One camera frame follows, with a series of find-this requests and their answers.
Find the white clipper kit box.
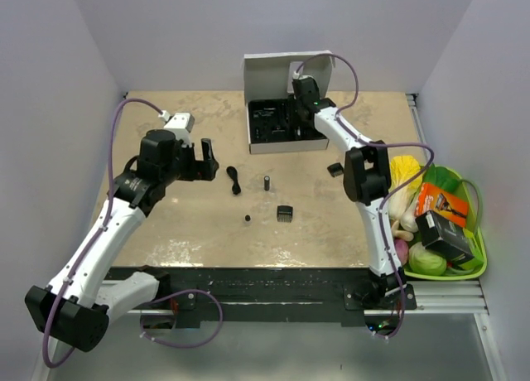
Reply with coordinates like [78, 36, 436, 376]
[243, 51, 334, 155]

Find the silver black cylindrical battery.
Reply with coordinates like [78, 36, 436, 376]
[263, 176, 271, 191]

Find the black clipper guard comb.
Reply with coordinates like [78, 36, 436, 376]
[277, 205, 294, 223]

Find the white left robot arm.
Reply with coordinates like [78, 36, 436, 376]
[25, 129, 219, 352]

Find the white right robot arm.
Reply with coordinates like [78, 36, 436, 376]
[292, 72, 407, 309]

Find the yellow napa cabbage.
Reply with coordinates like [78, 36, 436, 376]
[387, 155, 424, 220]

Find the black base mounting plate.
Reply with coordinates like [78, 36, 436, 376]
[103, 267, 415, 330]

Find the green plastic basket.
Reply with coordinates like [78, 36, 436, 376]
[404, 166, 488, 282]

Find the white garlic bulb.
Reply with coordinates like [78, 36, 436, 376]
[400, 203, 418, 233]

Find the orange razor package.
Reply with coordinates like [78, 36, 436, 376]
[414, 183, 469, 227]

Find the purple onion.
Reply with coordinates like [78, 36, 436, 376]
[393, 239, 409, 266]

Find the green round cabbage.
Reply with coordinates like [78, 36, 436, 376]
[408, 242, 447, 276]

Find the black product box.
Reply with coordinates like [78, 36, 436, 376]
[416, 210, 476, 268]

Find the coiled black cable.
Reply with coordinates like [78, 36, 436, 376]
[225, 166, 243, 196]

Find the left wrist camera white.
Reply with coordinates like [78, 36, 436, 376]
[158, 110, 195, 145]

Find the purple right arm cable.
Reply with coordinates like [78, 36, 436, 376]
[296, 52, 436, 340]

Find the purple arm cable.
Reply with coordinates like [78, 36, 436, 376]
[41, 99, 224, 369]
[296, 52, 436, 340]

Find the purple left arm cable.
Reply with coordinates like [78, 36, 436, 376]
[41, 99, 224, 369]

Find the aluminium frame rail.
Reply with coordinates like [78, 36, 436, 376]
[409, 281, 489, 315]

